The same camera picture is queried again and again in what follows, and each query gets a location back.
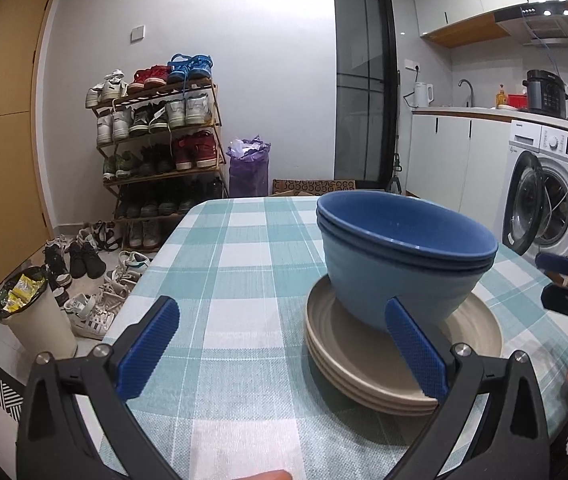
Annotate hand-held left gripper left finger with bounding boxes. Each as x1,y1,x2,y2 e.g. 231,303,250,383
15,296,185,480

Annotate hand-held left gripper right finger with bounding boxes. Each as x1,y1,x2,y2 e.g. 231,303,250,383
384,297,552,480

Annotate cream plate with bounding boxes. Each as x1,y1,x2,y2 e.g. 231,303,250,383
305,325,445,401
311,350,440,417
305,277,504,386

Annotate light blue bowl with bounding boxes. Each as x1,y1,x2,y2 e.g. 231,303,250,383
321,232,495,333

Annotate scattered pile of sneakers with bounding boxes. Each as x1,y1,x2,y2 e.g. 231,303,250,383
43,220,160,341

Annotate beige trash bin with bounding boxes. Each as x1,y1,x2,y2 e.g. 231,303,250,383
0,267,79,358

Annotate teal checked tablecloth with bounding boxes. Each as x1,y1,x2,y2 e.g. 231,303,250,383
71,195,568,480

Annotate yellow snack wrappers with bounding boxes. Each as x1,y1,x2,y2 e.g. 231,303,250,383
0,275,47,313

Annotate white base cabinets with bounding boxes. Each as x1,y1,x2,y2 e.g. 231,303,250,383
410,107,515,226

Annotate black pressure cooker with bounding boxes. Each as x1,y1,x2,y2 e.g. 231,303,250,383
523,69,568,116

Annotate upright floor cleaner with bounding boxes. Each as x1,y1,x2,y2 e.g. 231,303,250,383
389,67,405,196

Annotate brown circle-patterned cardboard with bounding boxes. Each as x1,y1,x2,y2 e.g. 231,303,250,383
271,178,360,196

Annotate purple trash bag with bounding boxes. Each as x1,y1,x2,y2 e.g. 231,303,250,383
228,136,271,198

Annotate white electric kettle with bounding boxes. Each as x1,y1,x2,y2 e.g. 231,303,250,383
412,81,435,108

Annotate wooden shoe rack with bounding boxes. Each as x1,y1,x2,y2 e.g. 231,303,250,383
86,80,227,251

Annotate steel range hood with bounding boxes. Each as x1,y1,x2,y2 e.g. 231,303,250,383
494,0,568,48

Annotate black framed glass door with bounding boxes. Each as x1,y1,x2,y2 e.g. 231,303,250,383
332,0,399,193

